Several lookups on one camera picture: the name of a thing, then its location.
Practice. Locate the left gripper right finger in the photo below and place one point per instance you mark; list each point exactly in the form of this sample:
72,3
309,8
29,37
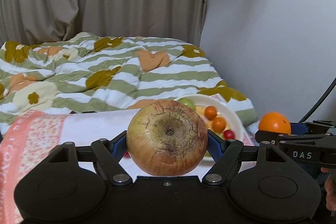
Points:
228,156

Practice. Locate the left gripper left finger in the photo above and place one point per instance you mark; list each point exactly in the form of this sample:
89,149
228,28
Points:
96,164

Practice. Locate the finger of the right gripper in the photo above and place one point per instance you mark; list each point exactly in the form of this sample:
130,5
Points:
299,131

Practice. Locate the red cherry tomato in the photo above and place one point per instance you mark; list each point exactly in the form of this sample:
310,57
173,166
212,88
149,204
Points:
229,134

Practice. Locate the small mandarin orange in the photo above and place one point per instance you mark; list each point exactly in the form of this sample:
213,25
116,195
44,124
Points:
219,124

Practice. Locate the large orange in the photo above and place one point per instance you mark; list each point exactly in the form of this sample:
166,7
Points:
275,122

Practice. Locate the reddish wrinkled apple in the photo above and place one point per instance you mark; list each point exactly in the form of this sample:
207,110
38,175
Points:
166,138

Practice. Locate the person's right hand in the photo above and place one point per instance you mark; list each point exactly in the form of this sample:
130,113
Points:
330,191

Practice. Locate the tiny orange mandarin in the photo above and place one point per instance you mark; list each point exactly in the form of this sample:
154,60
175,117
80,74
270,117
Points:
210,112

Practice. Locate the cream yellow bowl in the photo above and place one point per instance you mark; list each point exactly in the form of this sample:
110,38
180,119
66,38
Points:
233,122

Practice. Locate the green apple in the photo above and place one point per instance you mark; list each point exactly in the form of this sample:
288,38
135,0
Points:
188,102

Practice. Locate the green striped floral blanket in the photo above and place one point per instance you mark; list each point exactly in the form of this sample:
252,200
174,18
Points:
89,73

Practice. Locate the pink floral towel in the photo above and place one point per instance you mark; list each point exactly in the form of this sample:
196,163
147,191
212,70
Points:
32,136

